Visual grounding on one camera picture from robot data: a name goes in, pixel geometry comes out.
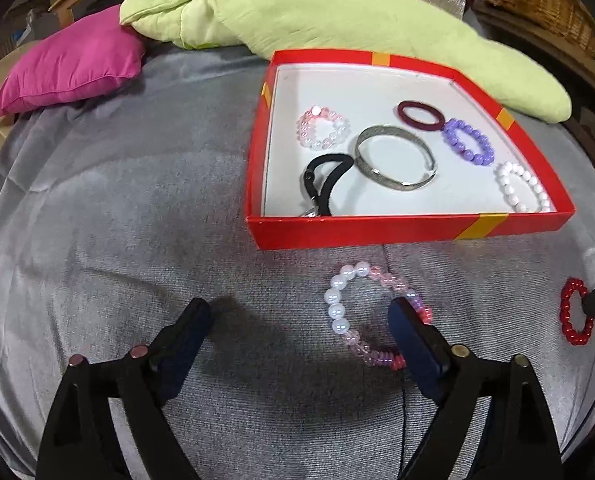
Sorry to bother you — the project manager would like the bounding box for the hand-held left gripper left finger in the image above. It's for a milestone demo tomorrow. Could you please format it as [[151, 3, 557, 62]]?
[[36, 297, 213, 480]]

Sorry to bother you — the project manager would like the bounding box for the black hair tie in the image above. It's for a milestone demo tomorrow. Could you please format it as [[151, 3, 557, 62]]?
[[300, 152, 357, 219]]

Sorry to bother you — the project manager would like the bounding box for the red cardboard box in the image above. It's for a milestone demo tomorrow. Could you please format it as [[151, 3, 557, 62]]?
[[245, 48, 575, 251]]

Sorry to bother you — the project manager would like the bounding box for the red bead bracelet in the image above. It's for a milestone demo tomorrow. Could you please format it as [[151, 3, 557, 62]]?
[[559, 277, 594, 347]]

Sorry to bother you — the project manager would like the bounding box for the silver bangle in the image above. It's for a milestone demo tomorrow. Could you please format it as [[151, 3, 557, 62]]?
[[354, 125, 438, 192]]

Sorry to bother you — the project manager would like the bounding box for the maroon hair tie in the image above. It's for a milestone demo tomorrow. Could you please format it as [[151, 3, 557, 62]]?
[[397, 100, 445, 132]]

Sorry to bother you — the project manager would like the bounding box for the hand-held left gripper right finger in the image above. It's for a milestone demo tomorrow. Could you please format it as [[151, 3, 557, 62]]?
[[387, 296, 563, 480]]

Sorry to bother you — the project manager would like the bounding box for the purple bead bracelet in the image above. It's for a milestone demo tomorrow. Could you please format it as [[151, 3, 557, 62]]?
[[442, 118, 495, 167]]

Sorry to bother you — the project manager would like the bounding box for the white bead bracelet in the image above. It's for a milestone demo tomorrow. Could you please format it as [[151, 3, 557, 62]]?
[[495, 161, 552, 213]]

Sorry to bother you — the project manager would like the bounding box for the light green blanket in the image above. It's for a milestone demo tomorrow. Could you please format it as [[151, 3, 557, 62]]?
[[120, 0, 572, 123]]

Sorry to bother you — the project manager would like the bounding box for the pearl and pink bead bracelet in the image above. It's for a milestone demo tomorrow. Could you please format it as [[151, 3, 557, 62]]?
[[324, 261, 434, 372]]

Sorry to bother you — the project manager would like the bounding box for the wicker basket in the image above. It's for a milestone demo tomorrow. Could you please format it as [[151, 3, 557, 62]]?
[[480, 0, 595, 58]]

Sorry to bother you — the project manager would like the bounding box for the pink pillow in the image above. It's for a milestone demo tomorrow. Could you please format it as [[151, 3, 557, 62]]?
[[0, 4, 147, 119]]

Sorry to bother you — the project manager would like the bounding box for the small pink bead bracelet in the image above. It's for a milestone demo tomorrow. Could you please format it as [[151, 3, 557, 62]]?
[[297, 106, 351, 151]]

